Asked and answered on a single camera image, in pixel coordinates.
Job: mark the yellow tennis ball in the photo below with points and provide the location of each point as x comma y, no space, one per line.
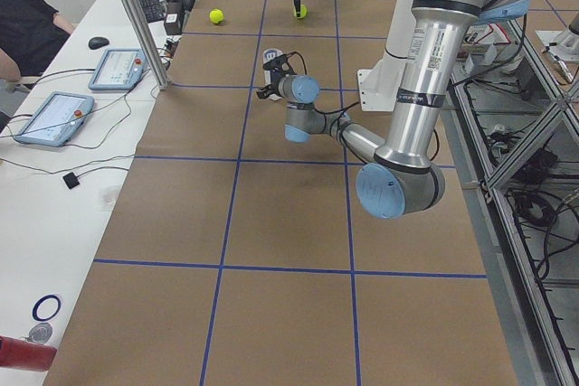
216,16
301,13

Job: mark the clear tennis ball can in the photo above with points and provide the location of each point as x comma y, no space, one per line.
272,75

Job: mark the black box with label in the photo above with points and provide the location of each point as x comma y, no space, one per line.
174,18

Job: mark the black keyboard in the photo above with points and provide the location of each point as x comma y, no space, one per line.
154,10

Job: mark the far teach pendant tablet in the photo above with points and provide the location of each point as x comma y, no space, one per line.
118,70

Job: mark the teach pendant tablet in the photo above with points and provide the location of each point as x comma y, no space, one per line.
57,120
118,70

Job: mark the black computer mouse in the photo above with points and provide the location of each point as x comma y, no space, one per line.
97,42

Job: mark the near teach pendant tablet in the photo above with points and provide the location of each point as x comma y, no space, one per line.
57,120

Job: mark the small black square puck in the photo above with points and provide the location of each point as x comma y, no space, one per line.
71,180

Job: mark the seated person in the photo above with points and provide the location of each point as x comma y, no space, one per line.
32,34

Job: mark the round metal lid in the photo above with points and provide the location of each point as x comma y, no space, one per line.
40,333

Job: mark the red cylinder bottle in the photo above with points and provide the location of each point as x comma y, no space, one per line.
23,355

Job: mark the aluminium frame post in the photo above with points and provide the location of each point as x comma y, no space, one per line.
146,41

